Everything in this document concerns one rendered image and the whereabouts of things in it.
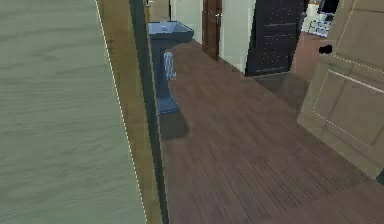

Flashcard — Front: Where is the clear glass bottle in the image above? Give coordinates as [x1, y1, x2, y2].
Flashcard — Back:
[163, 51, 177, 81]

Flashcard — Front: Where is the olive wooden room door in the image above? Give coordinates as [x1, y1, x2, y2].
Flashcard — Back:
[94, 0, 170, 224]

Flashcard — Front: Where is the brown wooden room door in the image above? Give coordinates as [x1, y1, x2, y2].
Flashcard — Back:
[201, 0, 223, 62]

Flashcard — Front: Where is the black panelled room door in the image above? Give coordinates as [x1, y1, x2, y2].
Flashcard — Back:
[244, 0, 311, 78]

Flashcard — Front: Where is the beige panelled room door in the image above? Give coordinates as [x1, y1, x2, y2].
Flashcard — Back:
[296, 0, 384, 180]

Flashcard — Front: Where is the grey pedestal sink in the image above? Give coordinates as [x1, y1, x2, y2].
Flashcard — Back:
[147, 20, 195, 117]

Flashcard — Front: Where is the black door handle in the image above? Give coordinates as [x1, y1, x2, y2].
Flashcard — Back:
[318, 44, 334, 56]

